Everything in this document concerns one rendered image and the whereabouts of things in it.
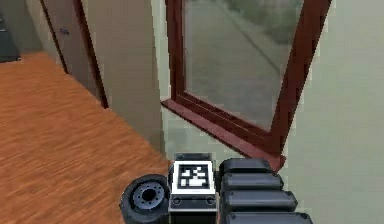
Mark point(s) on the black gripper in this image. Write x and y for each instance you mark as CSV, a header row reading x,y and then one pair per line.
x,y
146,199

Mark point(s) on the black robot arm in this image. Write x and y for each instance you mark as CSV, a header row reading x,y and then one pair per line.
x,y
253,196

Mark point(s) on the red framed window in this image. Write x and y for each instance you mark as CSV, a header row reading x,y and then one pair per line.
x,y
233,66

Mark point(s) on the beige room door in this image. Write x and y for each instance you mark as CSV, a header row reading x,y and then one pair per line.
x,y
71,43

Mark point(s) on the dark grey cabinet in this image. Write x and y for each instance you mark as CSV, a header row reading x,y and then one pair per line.
x,y
6,40

